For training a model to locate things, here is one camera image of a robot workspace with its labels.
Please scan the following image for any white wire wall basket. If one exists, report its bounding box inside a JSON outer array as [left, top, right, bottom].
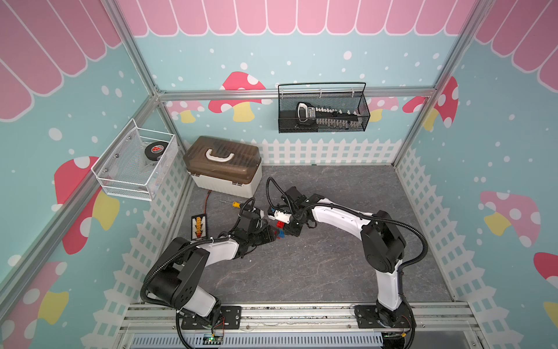
[[91, 119, 178, 202]]

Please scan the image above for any screwdriver bit set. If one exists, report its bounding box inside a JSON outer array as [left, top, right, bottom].
[[296, 103, 362, 130]]

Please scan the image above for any green circuit board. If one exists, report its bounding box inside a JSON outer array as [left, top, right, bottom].
[[202, 334, 224, 346]]

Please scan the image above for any black wire wall basket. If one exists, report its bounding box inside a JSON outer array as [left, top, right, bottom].
[[277, 82, 371, 133]]

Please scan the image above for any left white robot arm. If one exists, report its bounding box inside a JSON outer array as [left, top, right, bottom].
[[140, 209, 276, 327]]

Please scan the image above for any black tape roll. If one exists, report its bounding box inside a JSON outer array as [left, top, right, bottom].
[[144, 141, 169, 161]]

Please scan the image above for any yellow handle screwdriver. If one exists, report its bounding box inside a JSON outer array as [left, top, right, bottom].
[[220, 200, 241, 208]]

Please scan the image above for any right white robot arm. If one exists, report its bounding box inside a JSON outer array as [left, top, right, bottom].
[[267, 187, 429, 328]]

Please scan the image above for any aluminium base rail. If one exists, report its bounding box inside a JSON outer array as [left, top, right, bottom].
[[113, 302, 488, 348]]

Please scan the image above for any brown lid storage box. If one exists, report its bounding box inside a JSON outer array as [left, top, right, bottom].
[[183, 136, 262, 199]]

